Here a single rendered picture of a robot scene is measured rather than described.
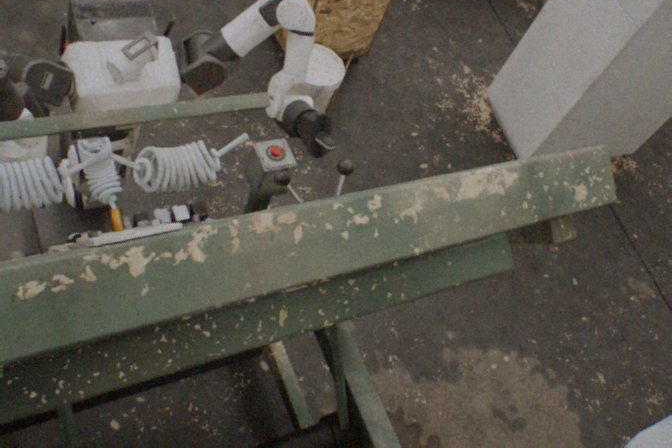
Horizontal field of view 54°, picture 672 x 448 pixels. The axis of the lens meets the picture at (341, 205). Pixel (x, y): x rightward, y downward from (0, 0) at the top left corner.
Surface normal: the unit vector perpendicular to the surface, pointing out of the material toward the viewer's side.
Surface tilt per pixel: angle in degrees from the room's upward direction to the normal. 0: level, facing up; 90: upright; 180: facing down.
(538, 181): 32
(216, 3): 0
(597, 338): 0
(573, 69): 90
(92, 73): 23
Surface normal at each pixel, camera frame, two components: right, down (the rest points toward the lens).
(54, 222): 0.30, -0.55
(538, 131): -0.91, 0.09
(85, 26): 0.43, -0.19
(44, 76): 0.73, 0.23
